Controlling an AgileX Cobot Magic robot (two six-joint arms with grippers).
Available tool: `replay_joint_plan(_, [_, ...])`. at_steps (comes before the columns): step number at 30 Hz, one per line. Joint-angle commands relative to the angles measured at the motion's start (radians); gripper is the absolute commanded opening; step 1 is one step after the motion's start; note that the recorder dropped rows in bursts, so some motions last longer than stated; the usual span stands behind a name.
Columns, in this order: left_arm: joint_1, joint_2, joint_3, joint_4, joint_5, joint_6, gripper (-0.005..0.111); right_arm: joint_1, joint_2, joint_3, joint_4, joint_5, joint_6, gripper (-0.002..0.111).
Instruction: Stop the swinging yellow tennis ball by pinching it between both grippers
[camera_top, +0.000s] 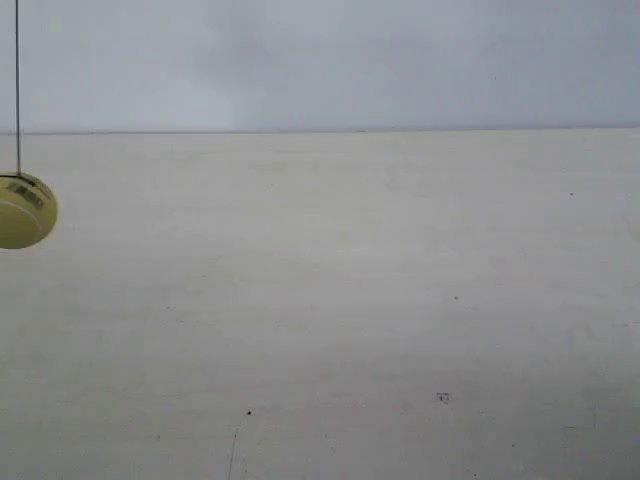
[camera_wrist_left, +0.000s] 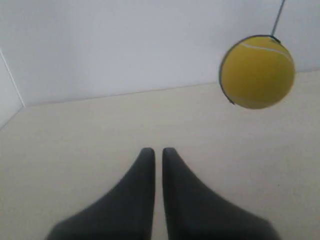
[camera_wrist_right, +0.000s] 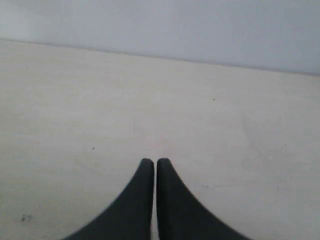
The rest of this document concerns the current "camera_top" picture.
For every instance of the yellow tennis ball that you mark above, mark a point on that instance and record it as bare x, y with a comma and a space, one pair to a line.
29, 211

